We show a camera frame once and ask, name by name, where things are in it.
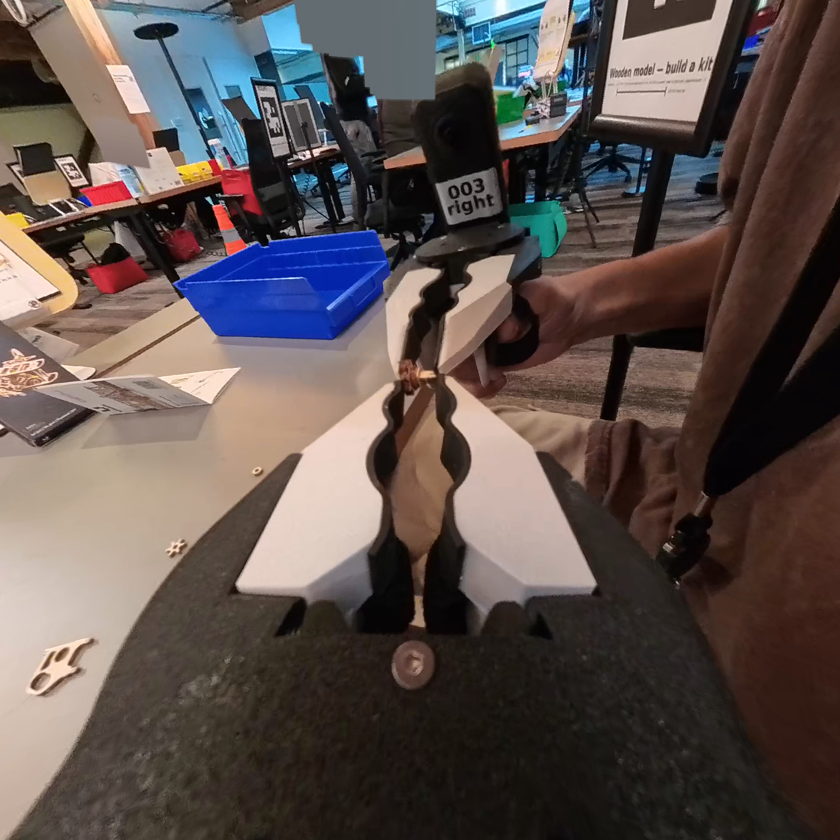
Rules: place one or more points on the person's right forearm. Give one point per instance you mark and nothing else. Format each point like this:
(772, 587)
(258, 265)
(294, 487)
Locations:
(649, 282)

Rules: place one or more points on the black framed sign stand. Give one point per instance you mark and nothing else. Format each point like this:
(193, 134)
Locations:
(663, 65)

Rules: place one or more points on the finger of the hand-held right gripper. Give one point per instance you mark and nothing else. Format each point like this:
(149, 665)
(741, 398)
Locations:
(400, 308)
(472, 315)

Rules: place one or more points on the wooden display board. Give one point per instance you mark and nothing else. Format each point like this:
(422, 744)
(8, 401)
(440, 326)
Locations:
(16, 289)

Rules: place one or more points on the blue plastic bin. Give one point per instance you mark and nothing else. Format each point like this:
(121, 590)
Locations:
(289, 289)

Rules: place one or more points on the black booklet with gold print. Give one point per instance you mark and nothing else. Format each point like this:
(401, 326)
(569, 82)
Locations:
(33, 407)

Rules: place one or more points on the long wooden table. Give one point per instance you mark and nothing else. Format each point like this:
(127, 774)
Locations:
(531, 131)

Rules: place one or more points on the wooden cutout piece with holes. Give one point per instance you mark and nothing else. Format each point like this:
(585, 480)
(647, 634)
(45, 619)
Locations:
(56, 666)

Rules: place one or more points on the low yellow plastic bin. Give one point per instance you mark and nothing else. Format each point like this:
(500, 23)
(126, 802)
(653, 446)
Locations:
(195, 172)

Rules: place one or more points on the small wooden gear piece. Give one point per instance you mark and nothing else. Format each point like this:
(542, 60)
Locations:
(176, 547)

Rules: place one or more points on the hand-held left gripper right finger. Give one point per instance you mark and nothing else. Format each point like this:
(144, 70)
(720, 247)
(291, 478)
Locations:
(518, 512)

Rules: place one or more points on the small brass screw with nut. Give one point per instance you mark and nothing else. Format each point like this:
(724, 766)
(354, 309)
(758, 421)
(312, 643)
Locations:
(412, 377)

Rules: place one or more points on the green plastic bin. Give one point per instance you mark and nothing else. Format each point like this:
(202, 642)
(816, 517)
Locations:
(512, 108)

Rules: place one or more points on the person's right hand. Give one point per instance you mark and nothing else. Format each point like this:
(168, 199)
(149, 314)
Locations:
(558, 315)

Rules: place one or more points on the black office chair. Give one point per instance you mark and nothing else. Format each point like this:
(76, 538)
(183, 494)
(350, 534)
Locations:
(266, 187)

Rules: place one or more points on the grey desk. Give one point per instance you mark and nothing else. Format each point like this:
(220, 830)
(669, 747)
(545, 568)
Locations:
(151, 472)

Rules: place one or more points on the green fabric bin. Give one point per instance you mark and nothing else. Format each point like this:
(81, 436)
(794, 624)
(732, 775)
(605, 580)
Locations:
(541, 226)

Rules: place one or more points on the black floor lamp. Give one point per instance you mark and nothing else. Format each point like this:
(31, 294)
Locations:
(177, 72)

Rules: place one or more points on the person's brown shirt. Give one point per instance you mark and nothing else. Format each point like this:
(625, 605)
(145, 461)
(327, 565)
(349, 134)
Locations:
(774, 656)

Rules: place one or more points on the white paper notice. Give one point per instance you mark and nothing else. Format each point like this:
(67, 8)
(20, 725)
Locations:
(129, 88)

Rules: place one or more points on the black white tag sign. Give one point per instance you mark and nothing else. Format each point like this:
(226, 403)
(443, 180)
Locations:
(271, 118)

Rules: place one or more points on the folded paper leaflet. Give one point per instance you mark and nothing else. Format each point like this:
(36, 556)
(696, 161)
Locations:
(144, 390)

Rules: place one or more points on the red bag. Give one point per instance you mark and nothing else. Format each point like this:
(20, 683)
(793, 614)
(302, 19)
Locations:
(117, 275)

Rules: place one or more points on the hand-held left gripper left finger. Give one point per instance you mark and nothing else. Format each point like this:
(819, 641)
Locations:
(308, 512)

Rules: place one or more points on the red plastic bin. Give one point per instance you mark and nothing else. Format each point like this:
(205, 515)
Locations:
(105, 193)

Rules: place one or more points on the thin wooden strip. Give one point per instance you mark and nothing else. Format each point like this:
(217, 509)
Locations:
(413, 420)

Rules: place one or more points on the person's khaki pants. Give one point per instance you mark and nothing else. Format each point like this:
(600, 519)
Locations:
(544, 433)

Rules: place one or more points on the orange traffic cone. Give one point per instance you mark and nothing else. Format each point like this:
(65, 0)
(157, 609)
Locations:
(228, 233)

